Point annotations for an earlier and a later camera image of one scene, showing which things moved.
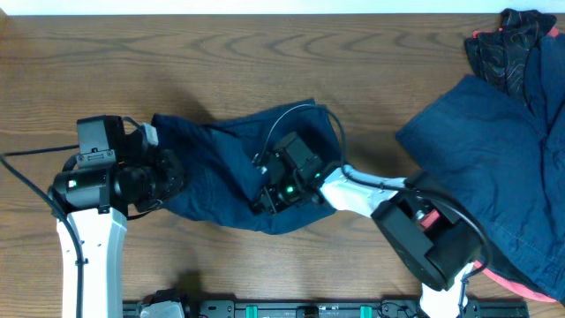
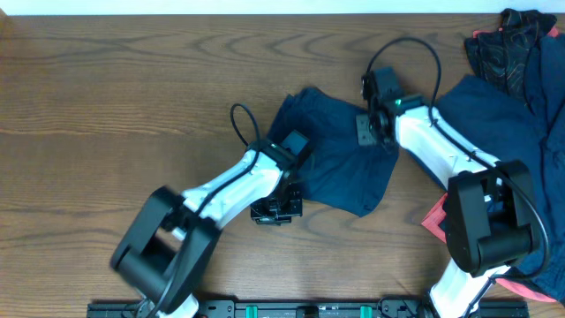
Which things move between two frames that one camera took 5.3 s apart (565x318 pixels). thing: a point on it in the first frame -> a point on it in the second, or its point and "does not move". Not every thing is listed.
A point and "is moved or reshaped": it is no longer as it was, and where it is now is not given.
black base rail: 235,308 does not move
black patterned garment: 499,56 does not move
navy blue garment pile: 503,157 does not move
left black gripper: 169,175 -> 274,212
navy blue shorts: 218,162 is moved or reshaped
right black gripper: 273,205 -> 364,136
